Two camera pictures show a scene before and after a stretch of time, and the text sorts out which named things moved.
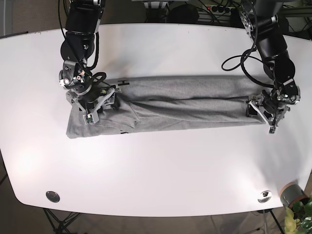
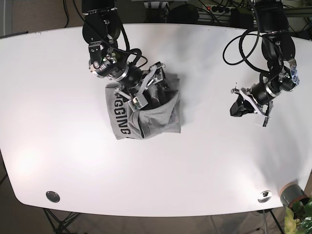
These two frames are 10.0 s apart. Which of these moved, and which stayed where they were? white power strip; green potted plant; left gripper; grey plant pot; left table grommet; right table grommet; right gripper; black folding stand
Moved: right gripper; left gripper
Stayed: grey plant pot; right table grommet; white power strip; green potted plant; left table grommet; black folding stand
